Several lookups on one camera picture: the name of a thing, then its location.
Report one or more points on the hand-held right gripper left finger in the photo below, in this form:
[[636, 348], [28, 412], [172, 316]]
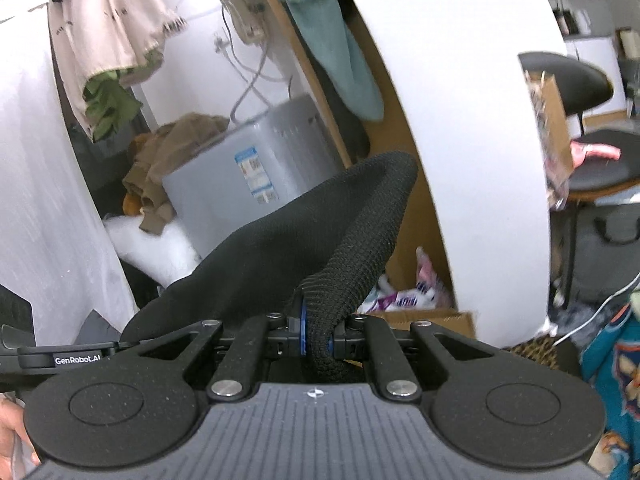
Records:
[[285, 342]]

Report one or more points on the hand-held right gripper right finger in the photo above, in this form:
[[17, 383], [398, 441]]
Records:
[[350, 345]]

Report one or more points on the black bear-print shorts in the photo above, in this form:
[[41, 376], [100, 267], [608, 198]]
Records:
[[280, 250]]

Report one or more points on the person's left hand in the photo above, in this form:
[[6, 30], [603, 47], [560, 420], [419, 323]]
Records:
[[10, 430]]

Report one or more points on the purple detergent bag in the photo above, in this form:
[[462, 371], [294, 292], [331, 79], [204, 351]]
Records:
[[400, 300]]

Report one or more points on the flat cardboard sheet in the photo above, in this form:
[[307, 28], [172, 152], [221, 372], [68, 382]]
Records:
[[425, 325]]

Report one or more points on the pink bag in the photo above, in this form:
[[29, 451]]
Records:
[[427, 265]]

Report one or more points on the white pillow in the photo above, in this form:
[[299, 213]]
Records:
[[150, 250]]

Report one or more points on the white curtain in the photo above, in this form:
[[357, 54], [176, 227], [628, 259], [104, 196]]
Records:
[[50, 185]]

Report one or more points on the leopard print cloth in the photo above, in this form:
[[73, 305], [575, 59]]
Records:
[[532, 352]]

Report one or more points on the olive brown garment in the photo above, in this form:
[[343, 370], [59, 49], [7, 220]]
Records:
[[170, 160]]

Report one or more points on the green leafy cloth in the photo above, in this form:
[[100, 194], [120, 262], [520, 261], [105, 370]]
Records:
[[107, 105]]

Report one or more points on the blue patterned blanket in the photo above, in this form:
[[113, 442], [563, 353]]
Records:
[[615, 385]]

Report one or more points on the glittery plastic bag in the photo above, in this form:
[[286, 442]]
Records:
[[550, 140]]

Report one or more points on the teal hanging cloth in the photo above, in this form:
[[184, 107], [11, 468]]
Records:
[[335, 50]]

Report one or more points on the pink item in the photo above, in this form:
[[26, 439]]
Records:
[[595, 150]]

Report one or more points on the pale pink hanging garment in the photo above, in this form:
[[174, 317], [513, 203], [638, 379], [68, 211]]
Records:
[[110, 15]]

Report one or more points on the black chair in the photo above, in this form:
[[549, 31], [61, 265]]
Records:
[[585, 80]]

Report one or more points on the white cabinet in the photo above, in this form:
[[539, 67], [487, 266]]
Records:
[[595, 70]]

